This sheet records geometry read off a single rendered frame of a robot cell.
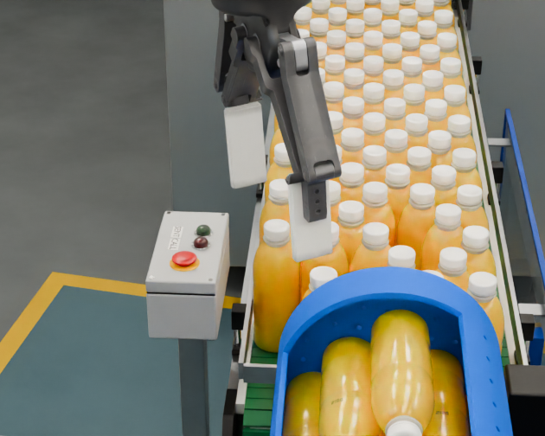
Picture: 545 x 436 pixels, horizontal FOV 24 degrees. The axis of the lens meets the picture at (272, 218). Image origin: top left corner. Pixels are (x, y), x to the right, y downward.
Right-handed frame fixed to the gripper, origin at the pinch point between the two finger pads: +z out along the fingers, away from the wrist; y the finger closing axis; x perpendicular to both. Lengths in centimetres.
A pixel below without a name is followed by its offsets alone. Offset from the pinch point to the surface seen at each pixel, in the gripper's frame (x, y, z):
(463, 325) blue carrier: -32, 29, 37
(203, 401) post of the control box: -12, 75, 72
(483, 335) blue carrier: -35, 30, 40
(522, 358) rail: -53, 48, 60
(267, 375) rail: -18, 60, 59
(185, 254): -11, 72, 43
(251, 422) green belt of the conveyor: -14, 60, 66
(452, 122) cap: -67, 96, 45
